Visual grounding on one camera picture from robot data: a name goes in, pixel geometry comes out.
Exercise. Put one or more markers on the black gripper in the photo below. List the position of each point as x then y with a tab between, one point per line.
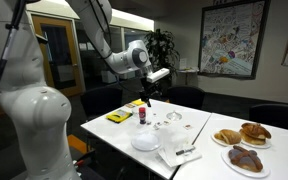
149	90

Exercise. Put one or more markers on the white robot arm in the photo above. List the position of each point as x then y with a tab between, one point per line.
38	111

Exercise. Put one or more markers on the clear glass bowl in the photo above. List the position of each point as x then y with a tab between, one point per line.
174	116

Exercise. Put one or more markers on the yellow sticky note pad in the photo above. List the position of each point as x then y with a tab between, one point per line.
137	102

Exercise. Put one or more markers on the red spice bottle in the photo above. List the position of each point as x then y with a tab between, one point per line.
142	115

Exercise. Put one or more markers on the small paper scraps cluster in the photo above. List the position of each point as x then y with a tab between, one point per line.
158	125

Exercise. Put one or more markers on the yellow crayon box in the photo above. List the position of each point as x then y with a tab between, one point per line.
118	116

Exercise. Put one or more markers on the black office chair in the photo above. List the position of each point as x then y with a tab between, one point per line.
188	96

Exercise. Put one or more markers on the small white side table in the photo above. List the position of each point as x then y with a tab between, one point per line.
188	71

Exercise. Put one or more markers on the small paper scrap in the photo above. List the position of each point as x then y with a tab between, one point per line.
188	127

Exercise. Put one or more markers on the potted green plant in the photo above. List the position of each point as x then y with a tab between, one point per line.
161	48

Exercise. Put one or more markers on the black chair left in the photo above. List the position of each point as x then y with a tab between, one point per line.
97	102

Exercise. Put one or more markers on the black marker pen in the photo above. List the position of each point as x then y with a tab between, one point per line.
183	151

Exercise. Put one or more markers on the croissant on white plate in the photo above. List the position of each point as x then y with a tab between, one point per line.
227	137

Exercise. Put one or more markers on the wooden door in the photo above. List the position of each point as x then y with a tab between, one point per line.
60	56

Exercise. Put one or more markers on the bun on white plate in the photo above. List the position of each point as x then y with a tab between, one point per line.
255	135

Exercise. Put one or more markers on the chocolate bread on white plate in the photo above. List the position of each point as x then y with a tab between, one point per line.
245	162

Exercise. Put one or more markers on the black chair right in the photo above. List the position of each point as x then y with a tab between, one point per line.
270	114

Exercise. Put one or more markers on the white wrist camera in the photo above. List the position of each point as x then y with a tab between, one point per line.
157	75

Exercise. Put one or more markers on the large framed wall poster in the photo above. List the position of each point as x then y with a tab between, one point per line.
231	37

